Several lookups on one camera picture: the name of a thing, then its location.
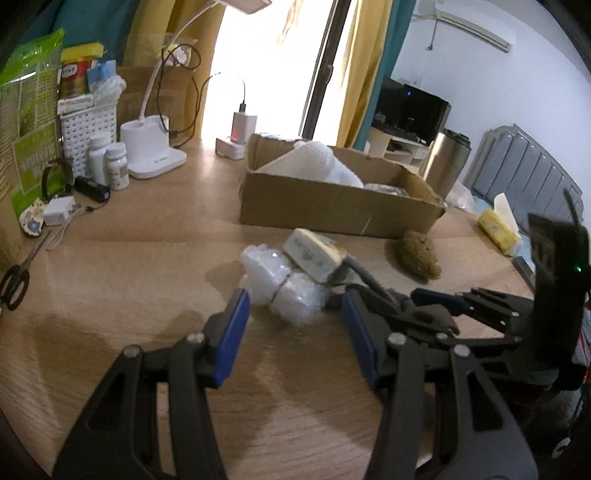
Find brown fuzzy toy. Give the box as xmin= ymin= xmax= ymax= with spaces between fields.
xmin=392 ymin=230 xmax=443 ymax=283

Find yellow tissue pack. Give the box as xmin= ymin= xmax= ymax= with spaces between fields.
xmin=475 ymin=194 xmax=525 ymax=257

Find small white charger with cord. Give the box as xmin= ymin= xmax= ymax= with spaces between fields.
xmin=43 ymin=196 xmax=93 ymax=252

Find white foam net wrap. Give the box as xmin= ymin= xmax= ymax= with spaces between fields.
xmin=293 ymin=141 xmax=366 ymax=189

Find black ring band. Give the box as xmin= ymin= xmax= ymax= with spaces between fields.
xmin=41 ymin=158 xmax=75 ymax=198

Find brown paper bag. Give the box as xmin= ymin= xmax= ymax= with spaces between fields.
xmin=115 ymin=39 xmax=204 ymax=139

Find white power adapter with cable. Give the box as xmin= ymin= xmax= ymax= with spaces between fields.
xmin=281 ymin=227 xmax=411 ymax=315

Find white power strip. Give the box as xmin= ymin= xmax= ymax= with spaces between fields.
xmin=215 ymin=136 xmax=248 ymax=161

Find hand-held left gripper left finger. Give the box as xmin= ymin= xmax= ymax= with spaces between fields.
xmin=51 ymin=288 xmax=252 ymax=480

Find black television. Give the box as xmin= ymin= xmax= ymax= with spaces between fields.
xmin=402 ymin=83 xmax=452 ymax=146

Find narrow yellow curtain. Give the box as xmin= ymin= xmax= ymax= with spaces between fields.
xmin=336 ymin=0 xmax=393 ymax=148

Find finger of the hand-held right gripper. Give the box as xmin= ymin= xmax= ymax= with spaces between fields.
xmin=355 ymin=284 xmax=461 ymax=339
xmin=410 ymin=286 xmax=533 ymax=334

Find white plug-in charger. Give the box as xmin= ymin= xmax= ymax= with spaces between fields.
xmin=231 ymin=111 xmax=257 ymax=145

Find white slotted basket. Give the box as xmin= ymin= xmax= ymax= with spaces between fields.
xmin=59 ymin=97 xmax=117 ymax=178

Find grey padded headboard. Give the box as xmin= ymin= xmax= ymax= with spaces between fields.
xmin=462 ymin=124 xmax=585 ymax=232

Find black computer monitor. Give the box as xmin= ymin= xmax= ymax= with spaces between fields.
xmin=376 ymin=76 xmax=408 ymax=130

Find white air conditioner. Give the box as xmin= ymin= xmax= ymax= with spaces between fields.
xmin=434 ymin=0 xmax=515 ymax=52

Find short white pill bottle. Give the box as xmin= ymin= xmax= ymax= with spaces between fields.
xmin=105 ymin=142 xmax=130 ymax=191

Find white computer desk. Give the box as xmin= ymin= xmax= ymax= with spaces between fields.
xmin=365 ymin=124 xmax=432 ymax=168

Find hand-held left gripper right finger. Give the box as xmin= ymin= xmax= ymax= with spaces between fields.
xmin=342 ymin=292 xmax=541 ymax=480

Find black charging cable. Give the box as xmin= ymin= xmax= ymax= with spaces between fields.
xmin=154 ymin=44 xmax=247 ymax=148

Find stainless steel tumbler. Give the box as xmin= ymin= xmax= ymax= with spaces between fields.
xmin=418 ymin=129 xmax=472 ymax=201

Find cartoon figure magnet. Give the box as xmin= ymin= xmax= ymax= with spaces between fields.
xmin=18 ymin=199 xmax=47 ymax=240

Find bubble wrap bundle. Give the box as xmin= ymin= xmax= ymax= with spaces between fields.
xmin=238 ymin=244 xmax=328 ymax=328

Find wide yellow curtain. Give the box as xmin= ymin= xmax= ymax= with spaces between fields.
xmin=124 ymin=0 xmax=227 ymax=75

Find cardboard box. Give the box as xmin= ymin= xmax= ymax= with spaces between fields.
xmin=239 ymin=133 xmax=448 ymax=240

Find black flashlight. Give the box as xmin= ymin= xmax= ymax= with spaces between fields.
xmin=74 ymin=175 xmax=112 ymax=203

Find dark balcony door frame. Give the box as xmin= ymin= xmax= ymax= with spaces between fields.
xmin=300 ymin=0 xmax=357 ymax=139

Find clear plastic bag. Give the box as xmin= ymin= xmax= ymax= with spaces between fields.
xmin=445 ymin=180 xmax=476 ymax=213

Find white cloth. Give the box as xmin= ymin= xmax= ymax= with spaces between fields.
xmin=252 ymin=150 xmax=333 ymax=183

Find black scissors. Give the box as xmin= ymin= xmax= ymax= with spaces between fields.
xmin=0 ymin=231 xmax=52 ymax=311

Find wide teal curtain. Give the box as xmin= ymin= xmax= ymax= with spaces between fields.
xmin=28 ymin=0 xmax=139 ymax=63

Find tall white pill bottle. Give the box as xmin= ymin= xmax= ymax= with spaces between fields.
xmin=88 ymin=133 xmax=114 ymax=188

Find cotton swab bag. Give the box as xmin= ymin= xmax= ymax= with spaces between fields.
xmin=365 ymin=182 xmax=413 ymax=198

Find can with yellow lid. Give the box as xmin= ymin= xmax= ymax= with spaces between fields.
xmin=59 ymin=42 xmax=106 ymax=100

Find green snack package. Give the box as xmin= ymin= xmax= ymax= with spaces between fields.
xmin=0 ymin=28 xmax=66 ymax=222

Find white desk lamp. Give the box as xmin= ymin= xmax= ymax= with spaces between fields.
xmin=120 ymin=0 xmax=273 ymax=181

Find white plastic bag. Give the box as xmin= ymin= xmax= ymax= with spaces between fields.
xmin=95 ymin=74 xmax=128 ymax=107

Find narrow teal curtain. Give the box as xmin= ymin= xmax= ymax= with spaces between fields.
xmin=367 ymin=0 xmax=419 ymax=134

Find blue face mask pack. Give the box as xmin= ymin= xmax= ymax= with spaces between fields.
xmin=87 ymin=60 xmax=116 ymax=95

